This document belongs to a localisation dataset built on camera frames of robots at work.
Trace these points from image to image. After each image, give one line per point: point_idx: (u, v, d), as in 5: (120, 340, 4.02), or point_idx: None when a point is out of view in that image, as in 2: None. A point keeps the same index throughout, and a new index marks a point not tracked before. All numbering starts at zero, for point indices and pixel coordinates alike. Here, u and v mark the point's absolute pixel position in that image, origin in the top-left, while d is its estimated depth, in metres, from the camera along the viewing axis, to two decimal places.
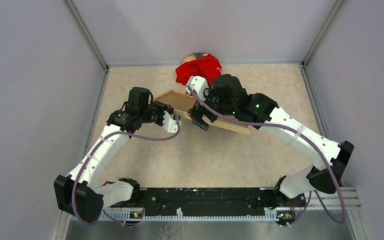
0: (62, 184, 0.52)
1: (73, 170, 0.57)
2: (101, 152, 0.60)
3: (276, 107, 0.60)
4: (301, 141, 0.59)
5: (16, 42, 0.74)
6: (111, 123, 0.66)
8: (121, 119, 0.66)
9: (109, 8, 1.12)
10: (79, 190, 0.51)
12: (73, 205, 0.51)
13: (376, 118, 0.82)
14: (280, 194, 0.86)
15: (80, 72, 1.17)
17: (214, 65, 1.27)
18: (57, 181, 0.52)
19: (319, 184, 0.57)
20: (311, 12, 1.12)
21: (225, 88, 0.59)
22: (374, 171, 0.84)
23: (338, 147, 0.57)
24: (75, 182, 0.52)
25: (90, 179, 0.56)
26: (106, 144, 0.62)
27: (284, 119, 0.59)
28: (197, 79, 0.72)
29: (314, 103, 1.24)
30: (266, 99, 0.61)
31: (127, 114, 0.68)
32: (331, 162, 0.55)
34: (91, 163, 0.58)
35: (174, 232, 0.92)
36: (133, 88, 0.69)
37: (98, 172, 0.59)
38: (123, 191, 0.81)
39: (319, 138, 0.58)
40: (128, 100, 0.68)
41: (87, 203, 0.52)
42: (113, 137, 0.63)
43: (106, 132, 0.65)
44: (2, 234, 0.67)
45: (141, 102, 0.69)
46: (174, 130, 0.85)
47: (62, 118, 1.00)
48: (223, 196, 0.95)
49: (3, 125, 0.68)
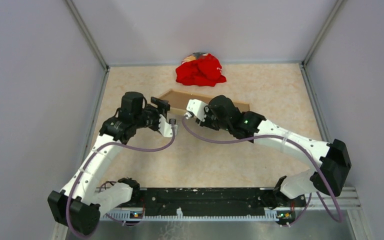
0: (56, 199, 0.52)
1: (67, 185, 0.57)
2: (94, 165, 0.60)
3: (264, 120, 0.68)
4: (289, 146, 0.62)
5: (15, 41, 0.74)
6: (104, 133, 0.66)
8: (114, 128, 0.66)
9: (109, 8, 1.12)
10: (72, 206, 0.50)
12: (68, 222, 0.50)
13: (376, 118, 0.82)
14: (280, 195, 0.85)
15: (80, 71, 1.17)
17: (214, 65, 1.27)
18: (51, 197, 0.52)
19: (322, 187, 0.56)
20: (311, 12, 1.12)
21: (220, 108, 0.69)
22: (373, 171, 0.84)
23: (327, 146, 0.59)
24: (69, 198, 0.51)
25: (84, 193, 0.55)
26: (99, 155, 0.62)
27: (272, 129, 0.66)
28: (194, 102, 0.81)
29: (314, 103, 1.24)
30: (255, 115, 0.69)
31: (120, 122, 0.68)
32: (321, 160, 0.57)
34: (84, 178, 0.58)
35: (174, 232, 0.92)
36: (125, 94, 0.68)
37: (91, 186, 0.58)
38: (122, 193, 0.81)
39: (306, 140, 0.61)
40: (121, 106, 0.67)
41: (83, 218, 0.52)
42: (106, 148, 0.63)
43: (98, 142, 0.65)
44: (2, 234, 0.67)
45: (134, 108, 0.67)
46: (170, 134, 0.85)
47: (62, 118, 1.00)
48: (223, 196, 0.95)
49: (2, 124, 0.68)
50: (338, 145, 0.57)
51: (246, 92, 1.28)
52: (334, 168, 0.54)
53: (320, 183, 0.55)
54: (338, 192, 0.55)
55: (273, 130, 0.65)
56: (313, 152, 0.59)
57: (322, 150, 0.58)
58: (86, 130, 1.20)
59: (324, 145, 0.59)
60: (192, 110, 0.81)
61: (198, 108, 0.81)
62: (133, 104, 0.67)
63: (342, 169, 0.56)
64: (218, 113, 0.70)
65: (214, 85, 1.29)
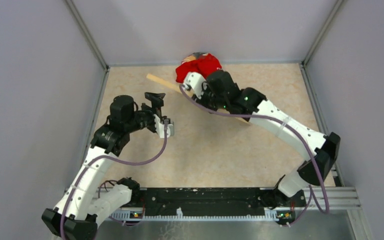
0: (50, 217, 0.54)
1: (60, 202, 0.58)
2: (86, 181, 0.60)
3: (264, 100, 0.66)
4: (287, 132, 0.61)
5: (15, 42, 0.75)
6: (95, 145, 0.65)
8: (105, 138, 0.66)
9: (109, 8, 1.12)
10: (67, 225, 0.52)
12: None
13: (376, 117, 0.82)
14: (279, 194, 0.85)
15: (80, 71, 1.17)
17: (214, 64, 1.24)
18: (46, 215, 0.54)
19: (308, 176, 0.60)
20: (311, 12, 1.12)
21: (216, 82, 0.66)
22: (373, 171, 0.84)
23: (323, 137, 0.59)
24: (62, 217, 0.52)
25: (77, 211, 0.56)
26: (91, 170, 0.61)
27: (271, 110, 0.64)
28: (193, 75, 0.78)
29: (314, 103, 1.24)
30: (255, 92, 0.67)
31: (112, 132, 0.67)
32: (315, 151, 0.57)
34: (77, 194, 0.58)
35: (174, 232, 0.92)
36: (113, 101, 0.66)
37: (85, 202, 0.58)
38: (122, 196, 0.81)
39: (304, 129, 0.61)
40: (110, 114, 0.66)
41: (79, 234, 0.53)
42: (97, 163, 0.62)
43: (91, 155, 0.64)
44: (2, 233, 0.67)
45: (124, 116, 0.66)
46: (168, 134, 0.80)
47: (62, 118, 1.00)
48: (223, 196, 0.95)
49: (2, 124, 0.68)
50: (333, 138, 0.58)
51: None
52: (327, 161, 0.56)
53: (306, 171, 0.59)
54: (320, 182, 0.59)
55: (273, 113, 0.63)
56: (310, 141, 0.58)
57: (318, 141, 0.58)
58: (86, 130, 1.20)
59: (320, 136, 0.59)
60: (190, 83, 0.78)
61: (196, 81, 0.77)
62: (123, 112, 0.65)
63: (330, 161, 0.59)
64: (215, 87, 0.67)
65: None
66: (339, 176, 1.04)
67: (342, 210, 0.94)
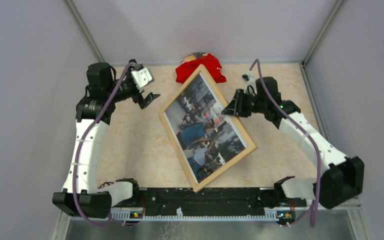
0: (62, 199, 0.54)
1: (66, 183, 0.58)
2: (86, 154, 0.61)
3: (298, 112, 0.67)
4: (307, 142, 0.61)
5: (15, 42, 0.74)
6: (82, 119, 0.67)
8: (90, 109, 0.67)
9: (109, 8, 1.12)
10: (82, 201, 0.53)
12: (82, 214, 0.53)
13: (375, 118, 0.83)
14: (279, 189, 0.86)
15: (80, 72, 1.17)
17: (214, 65, 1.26)
18: (56, 198, 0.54)
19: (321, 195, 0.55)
20: (311, 12, 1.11)
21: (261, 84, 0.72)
22: (372, 172, 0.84)
23: (343, 160, 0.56)
24: (75, 194, 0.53)
25: (87, 185, 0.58)
26: (87, 143, 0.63)
27: (300, 121, 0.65)
28: None
29: (313, 103, 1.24)
30: (292, 104, 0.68)
31: (95, 101, 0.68)
32: (329, 166, 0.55)
34: (81, 170, 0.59)
35: (174, 232, 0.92)
36: (89, 69, 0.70)
37: (92, 175, 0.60)
38: (124, 187, 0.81)
39: (327, 145, 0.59)
40: (90, 84, 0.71)
41: (95, 207, 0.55)
42: (91, 134, 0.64)
43: (81, 128, 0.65)
44: (3, 233, 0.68)
45: (104, 83, 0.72)
46: (145, 80, 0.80)
47: (62, 119, 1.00)
48: (223, 196, 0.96)
49: (2, 125, 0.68)
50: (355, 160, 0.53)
51: None
52: (341, 178, 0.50)
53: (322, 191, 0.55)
54: (330, 204, 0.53)
55: (300, 123, 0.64)
56: (326, 157, 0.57)
57: (335, 159, 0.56)
58: None
59: (341, 157, 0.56)
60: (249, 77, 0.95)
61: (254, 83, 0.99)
62: (101, 76, 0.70)
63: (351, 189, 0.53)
64: (259, 89, 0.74)
65: None
66: None
67: (341, 210, 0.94)
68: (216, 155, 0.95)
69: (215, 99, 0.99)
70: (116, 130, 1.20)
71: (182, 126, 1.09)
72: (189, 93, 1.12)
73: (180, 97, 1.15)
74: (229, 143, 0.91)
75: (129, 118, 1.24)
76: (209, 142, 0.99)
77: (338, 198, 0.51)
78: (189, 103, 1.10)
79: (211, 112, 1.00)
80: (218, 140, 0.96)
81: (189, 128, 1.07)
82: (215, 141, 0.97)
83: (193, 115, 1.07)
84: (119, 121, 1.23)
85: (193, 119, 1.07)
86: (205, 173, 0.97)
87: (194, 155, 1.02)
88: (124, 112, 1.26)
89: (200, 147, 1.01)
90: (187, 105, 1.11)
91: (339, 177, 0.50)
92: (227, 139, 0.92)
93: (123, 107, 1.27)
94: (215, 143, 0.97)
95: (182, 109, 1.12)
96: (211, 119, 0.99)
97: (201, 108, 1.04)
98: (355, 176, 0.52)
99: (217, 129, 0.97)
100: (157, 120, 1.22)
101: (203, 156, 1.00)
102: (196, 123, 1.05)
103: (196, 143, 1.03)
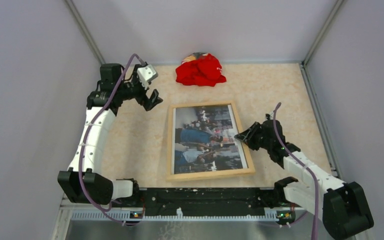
0: (66, 178, 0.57)
1: (73, 162, 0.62)
2: (93, 138, 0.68)
3: (298, 150, 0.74)
4: (307, 174, 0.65)
5: (15, 41, 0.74)
6: (92, 107, 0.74)
8: (100, 99, 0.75)
9: (109, 8, 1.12)
10: (86, 179, 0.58)
12: (85, 192, 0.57)
13: (376, 118, 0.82)
14: (279, 189, 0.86)
15: (80, 71, 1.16)
17: (213, 65, 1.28)
18: (60, 177, 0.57)
19: (330, 224, 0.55)
20: (312, 12, 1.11)
21: (269, 128, 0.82)
22: (372, 171, 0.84)
23: (340, 184, 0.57)
24: (80, 172, 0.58)
25: (92, 165, 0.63)
26: (95, 127, 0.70)
27: (300, 157, 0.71)
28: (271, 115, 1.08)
29: (313, 103, 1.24)
30: (293, 146, 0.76)
31: (105, 93, 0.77)
32: (328, 190, 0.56)
34: (88, 151, 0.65)
35: (174, 232, 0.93)
36: (103, 65, 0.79)
37: (97, 156, 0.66)
38: (124, 186, 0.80)
39: (325, 175, 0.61)
40: (102, 79, 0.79)
41: (97, 187, 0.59)
42: (100, 120, 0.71)
43: (91, 114, 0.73)
44: (4, 233, 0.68)
45: (114, 77, 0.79)
46: (150, 72, 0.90)
47: (63, 119, 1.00)
48: (223, 196, 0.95)
49: (2, 125, 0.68)
50: (352, 186, 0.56)
51: (246, 92, 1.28)
52: (339, 200, 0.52)
53: (327, 219, 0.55)
54: (342, 233, 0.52)
55: (300, 158, 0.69)
56: (324, 183, 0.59)
57: (333, 185, 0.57)
58: None
59: (339, 182, 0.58)
60: None
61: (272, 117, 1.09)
62: (113, 72, 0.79)
63: (358, 217, 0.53)
64: (267, 132, 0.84)
65: (214, 85, 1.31)
66: (339, 176, 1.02)
67: None
68: (209, 161, 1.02)
69: (231, 125, 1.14)
70: (117, 130, 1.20)
71: (187, 126, 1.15)
72: (210, 109, 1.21)
73: (199, 108, 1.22)
74: (229, 159, 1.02)
75: (129, 118, 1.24)
76: (207, 149, 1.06)
77: (344, 227, 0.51)
78: (206, 115, 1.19)
79: (223, 132, 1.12)
80: (219, 153, 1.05)
81: (193, 130, 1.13)
82: (215, 152, 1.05)
83: (205, 126, 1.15)
84: (119, 121, 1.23)
85: (202, 127, 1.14)
86: (188, 169, 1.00)
87: (184, 151, 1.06)
88: (124, 112, 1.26)
89: (196, 149, 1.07)
90: (202, 115, 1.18)
91: (339, 201, 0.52)
92: (228, 155, 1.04)
93: (123, 107, 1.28)
94: (214, 152, 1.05)
95: (195, 116, 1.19)
96: (220, 136, 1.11)
97: (216, 124, 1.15)
98: (356, 199, 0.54)
99: (222, 144, 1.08)
100: (157, 120, 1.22)
101: (194, 156, 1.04)
102: (203, 131, 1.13)
103: (194, 144, 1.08)
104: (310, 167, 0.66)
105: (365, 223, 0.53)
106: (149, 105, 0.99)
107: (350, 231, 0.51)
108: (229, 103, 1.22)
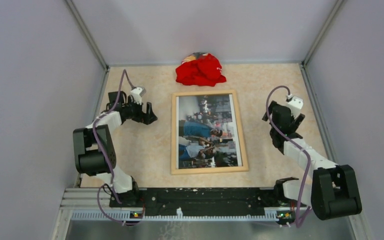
0: (81, 132, 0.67)
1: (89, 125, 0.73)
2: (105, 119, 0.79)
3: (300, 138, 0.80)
4: (303, 156, 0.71)
5: (14, 42, 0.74)
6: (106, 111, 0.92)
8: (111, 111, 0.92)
9: (109, 9, 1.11)
10: (98, 130, 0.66)
12: (97, 140, 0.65)
13: (376, 118, 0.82)
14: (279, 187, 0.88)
15: (80, 71, 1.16)
17: (213, 65, 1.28)
18: (77, 132, 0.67)
19: (317, 204, 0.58)
20: (313, 12, 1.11)
21: (277, 115, 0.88)
22: (371, 172, 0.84)
23: (334, 167, 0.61)
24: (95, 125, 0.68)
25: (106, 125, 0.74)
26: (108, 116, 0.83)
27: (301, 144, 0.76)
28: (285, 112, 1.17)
29: (313, 103, 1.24)
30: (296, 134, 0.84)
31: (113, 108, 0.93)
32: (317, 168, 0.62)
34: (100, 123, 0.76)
35: (174, 232, 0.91)
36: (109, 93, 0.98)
37: None
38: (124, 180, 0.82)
39: (320, 158, 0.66)
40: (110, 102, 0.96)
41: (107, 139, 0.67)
42: (111, 114, 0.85)
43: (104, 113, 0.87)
44: (5, 232, 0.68)
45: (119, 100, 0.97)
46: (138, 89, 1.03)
47: (63, 118, 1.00)
48: (223, 196, 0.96)
49: (1, 126, 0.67)
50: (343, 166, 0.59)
51: (245, 92, 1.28)
52: (325, 176, 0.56)
53: (315, 198, 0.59)
54: (325, 211, 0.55)
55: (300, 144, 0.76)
56: (316, 163, 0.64)
57: (325, 166, 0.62)
58: None
59: (332, 165, 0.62)
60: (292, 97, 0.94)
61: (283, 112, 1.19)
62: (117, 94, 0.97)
63: (344, 198, 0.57)
64: (276, 117, 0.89)
65: (214, 85, 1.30)
66: None
67: None
68: (209, 157, 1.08)
69: (231, 119, 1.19)
70: (117, 130, 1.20)
71: (190, 119, 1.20)
72: (211, 100, 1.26)
73: (202, 98, 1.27)
74: (226, 155, 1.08)
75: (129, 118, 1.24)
76: (208, 144, 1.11)
77: (326, 202, 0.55)
78: (208, 106, 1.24)
79: (223, 126, 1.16)
80: (218, 148, 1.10)
81: (195, 123, 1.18)
82: (214, 147, 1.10)
83: (206, 118, 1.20)
84: None
85: (203, 120, 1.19)
86: (191, 165, 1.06)
87: (187, 145, 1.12)
88: None
89: (197, 143, 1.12)
90: (205, 106, 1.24)
91: (325, 177, 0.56)
92: (226, 151, 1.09)
93: None
94: (214, 148, 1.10)
95: (197, 107, 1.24)
96: (220, 130, 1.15)
97: (216, 117, 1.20)
98: (346, 181, 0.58)
99: (222, 139, 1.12)
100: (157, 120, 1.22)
101: (196, 151, 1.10)
102: (204, 124, 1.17)
103: (196, 138, 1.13)
104: (307, 150, 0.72)
105: (353, 205, 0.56)
106: (148, 119, 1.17)
107: (333, 207, 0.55)
108: (231, 92, 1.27)
